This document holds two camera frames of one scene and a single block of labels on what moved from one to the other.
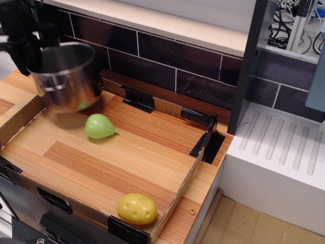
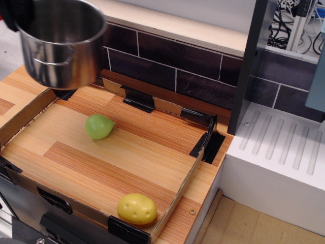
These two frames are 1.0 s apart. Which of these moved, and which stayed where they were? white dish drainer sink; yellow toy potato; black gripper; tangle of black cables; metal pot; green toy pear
Moved: metal pot; black gripper
Stayed: green toy pear; white dish drainer sink; yellow toy potato; tangle of black cables
